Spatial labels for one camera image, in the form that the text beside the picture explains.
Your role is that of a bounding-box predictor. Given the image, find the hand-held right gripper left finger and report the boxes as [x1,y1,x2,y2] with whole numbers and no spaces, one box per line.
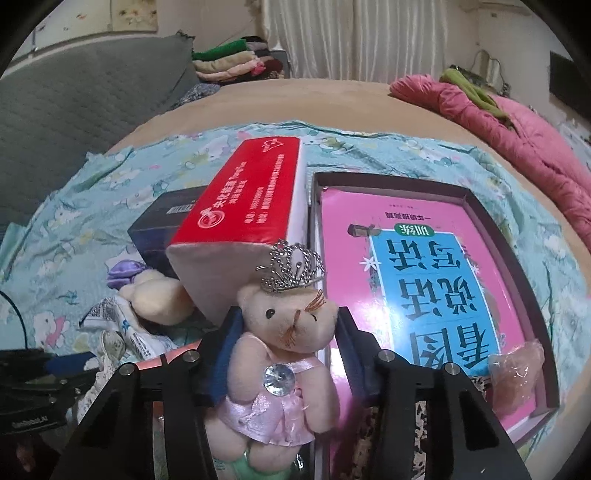
[51,309,243,480]

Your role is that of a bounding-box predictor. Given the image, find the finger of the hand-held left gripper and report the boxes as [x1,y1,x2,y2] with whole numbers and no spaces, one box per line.
[44,367,105,398]

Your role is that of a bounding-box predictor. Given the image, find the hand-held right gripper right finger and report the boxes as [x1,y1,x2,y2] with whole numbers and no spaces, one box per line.
[333,305,534,480]

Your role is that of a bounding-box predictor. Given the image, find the cream teddy bear with crown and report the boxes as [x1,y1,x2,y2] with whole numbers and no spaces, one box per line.
[203,239,342,467]

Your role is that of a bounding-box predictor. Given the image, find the cream plush bear purple dress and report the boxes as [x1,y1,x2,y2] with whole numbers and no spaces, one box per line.
[107,259,192,326]

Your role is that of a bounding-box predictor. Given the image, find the small printed tissue packet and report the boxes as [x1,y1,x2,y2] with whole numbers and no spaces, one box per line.
[85,298,185,365]

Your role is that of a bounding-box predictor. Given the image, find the leopard print cloth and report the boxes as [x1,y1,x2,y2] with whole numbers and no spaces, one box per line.
[351,397,444,480]

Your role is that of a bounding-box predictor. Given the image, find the cream fluffy plush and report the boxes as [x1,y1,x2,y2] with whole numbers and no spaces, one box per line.
[318,186,539,444]

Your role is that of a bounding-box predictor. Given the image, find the pale green packet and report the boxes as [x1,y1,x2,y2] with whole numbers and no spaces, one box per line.
[231,450,296,480]

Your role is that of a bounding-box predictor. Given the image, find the orange item in plastic bag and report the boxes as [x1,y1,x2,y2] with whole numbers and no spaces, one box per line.
[489,339,546,418]

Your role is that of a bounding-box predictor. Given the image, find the dark cardboard box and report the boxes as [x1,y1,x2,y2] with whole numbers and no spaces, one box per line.
[128,185,208,273]

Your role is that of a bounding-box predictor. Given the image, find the printed blanket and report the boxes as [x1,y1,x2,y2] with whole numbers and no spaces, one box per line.
[0,121,591,416]

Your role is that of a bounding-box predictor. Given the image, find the red tissue pack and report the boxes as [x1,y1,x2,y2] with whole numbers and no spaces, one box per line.
[166,136,309,324]

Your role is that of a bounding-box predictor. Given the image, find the grey quilted headboard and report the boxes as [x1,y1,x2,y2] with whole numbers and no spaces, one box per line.
[0,34,201,232]

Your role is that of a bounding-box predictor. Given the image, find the tan bed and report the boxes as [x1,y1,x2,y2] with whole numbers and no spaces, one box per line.
[104,78,591,259]

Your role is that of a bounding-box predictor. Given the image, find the dark floral pillow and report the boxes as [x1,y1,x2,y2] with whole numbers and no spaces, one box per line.
[175,83,222,109]

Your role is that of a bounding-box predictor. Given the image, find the pink quilt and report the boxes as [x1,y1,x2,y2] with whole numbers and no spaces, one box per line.
[390,76,591,245]

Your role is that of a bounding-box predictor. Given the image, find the stack of folded clothes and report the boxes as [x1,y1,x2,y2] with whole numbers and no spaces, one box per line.
[191,39,291,84]

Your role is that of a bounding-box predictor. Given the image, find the green cloth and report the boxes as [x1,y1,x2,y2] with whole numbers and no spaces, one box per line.
[438,68,513,127]

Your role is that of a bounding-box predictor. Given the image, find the vanity mirror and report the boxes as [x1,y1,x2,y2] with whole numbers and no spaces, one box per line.
[475,50,502,84]

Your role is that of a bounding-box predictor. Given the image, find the white curtains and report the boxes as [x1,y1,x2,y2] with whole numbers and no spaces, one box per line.
[261,0,481,84]

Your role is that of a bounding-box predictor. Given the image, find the black cable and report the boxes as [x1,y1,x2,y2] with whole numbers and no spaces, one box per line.
[0,291,35,352]

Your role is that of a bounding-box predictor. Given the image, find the black wall television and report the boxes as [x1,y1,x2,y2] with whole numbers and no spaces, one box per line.
[549,51,585,104]

